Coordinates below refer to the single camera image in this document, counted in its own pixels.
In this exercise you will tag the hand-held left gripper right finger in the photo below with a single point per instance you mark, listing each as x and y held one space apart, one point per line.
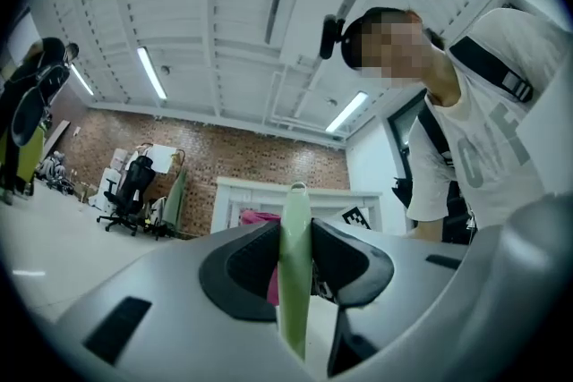
403 277

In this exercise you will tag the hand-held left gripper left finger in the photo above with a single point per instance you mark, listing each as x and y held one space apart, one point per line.
170 295

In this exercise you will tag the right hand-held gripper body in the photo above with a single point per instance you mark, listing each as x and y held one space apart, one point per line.
358 217

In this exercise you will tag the green handled floor tool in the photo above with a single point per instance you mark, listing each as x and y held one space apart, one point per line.
294 259

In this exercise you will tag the pink cloth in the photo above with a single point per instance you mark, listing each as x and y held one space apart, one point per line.
259 219

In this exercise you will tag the grey yellow backpack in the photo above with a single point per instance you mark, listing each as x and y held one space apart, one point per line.
156 212

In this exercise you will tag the green hanging garment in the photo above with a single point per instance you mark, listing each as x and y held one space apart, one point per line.
175 201

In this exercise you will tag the ceiling light tube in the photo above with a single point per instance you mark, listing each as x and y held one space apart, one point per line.
151 73
82 79
347 112

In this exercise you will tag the white cardboard box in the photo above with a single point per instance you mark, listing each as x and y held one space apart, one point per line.
107 188

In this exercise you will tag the person's white t-shirt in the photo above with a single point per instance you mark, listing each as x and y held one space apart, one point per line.
492 174

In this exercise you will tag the white hanging sheet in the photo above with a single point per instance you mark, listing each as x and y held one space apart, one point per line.
159 156

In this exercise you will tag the grey bag pile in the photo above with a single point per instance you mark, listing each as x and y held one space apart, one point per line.
56 167

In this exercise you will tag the person's head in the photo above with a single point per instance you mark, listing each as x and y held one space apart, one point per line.
394 49

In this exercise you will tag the yellow green panel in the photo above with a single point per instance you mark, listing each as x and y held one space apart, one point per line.
33 156

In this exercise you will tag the black hard-shell backpack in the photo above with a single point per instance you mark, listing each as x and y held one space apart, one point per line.
27 121

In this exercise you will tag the black head-worn camera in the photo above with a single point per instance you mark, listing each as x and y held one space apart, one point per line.
331 38

